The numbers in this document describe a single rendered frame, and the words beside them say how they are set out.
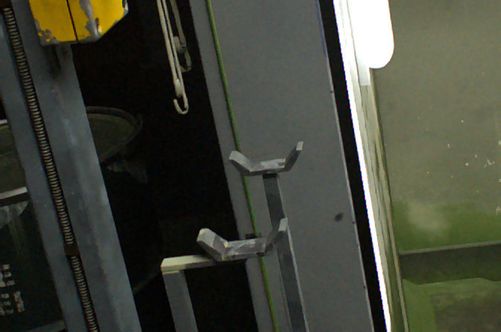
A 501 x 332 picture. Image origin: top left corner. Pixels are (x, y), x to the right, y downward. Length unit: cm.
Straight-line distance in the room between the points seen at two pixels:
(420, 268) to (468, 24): 76
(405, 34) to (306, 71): 170
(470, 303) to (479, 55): 75
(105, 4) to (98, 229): 22
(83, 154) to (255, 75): 50
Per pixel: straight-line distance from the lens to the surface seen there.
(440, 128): 298
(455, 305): 287
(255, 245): 85
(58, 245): 97
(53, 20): 86
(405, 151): 297
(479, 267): 294
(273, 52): 138
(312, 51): 137
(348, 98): 140
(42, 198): 95
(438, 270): 294
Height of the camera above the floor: 145
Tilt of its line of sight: 19 degrees down
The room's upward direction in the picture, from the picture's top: 11 degrees counter-clockwise
